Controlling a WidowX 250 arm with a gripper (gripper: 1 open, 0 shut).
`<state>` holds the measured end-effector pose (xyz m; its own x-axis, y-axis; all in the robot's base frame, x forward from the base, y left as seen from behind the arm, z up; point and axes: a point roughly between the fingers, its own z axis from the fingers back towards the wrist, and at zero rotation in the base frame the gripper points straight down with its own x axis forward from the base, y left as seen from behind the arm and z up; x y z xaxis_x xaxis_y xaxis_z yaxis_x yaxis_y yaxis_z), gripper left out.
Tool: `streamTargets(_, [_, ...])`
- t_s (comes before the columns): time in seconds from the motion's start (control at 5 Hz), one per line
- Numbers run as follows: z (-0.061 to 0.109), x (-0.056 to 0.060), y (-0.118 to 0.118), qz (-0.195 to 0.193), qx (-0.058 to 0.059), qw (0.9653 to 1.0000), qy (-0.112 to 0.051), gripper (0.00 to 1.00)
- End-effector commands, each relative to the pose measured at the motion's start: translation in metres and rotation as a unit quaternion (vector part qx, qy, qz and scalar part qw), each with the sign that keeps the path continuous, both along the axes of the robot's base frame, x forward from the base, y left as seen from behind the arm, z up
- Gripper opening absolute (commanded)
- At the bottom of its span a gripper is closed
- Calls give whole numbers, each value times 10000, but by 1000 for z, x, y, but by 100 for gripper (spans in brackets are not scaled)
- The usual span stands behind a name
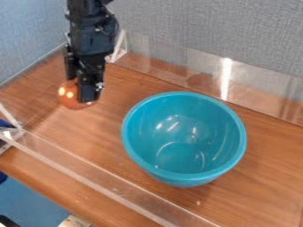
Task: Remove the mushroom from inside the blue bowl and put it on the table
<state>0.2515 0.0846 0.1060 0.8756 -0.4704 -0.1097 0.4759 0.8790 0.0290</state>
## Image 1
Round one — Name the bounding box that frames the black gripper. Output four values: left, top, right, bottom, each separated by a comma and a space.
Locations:
64, 21, 119, 103

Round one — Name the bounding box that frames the brown white toy mushroom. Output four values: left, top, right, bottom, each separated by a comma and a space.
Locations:
58, 80, 95, 110

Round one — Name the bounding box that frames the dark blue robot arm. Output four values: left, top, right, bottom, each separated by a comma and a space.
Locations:
64, 0, 120, 103

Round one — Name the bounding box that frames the blue plastic bowl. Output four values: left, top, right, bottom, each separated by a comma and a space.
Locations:
120, 91, 247, 188

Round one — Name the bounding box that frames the clear acrylic left barrier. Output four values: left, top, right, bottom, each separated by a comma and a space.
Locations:
0, 42, 67, 88

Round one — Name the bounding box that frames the clear acrylic barrier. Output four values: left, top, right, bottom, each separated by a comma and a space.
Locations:
0, 42, 67, 88
0, 105, 221, 227
115, 31, 303, 127

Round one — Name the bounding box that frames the clear acrylic back barrier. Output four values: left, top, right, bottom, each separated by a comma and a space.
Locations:
115, 31, 303, 127

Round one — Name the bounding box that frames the clear acrylic front barrier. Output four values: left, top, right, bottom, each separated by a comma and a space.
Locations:
0, 105, 221, 227

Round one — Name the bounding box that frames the clear acrylic corner bracket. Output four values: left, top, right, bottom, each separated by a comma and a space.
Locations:
106, 29, 128, 63

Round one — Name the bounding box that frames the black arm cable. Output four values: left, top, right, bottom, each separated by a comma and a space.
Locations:
96, 0, 120, 38

